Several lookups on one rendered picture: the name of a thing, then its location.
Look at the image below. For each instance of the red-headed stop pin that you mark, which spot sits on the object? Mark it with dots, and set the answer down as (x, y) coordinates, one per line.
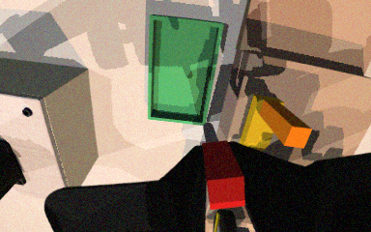
(223, 173)

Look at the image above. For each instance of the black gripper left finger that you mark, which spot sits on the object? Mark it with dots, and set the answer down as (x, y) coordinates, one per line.
(174, 203)

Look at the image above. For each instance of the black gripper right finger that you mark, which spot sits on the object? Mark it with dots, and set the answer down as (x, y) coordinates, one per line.
(281, 196)

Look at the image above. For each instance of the teal wheeled trolley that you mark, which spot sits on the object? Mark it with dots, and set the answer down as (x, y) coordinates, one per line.
(225, 221)

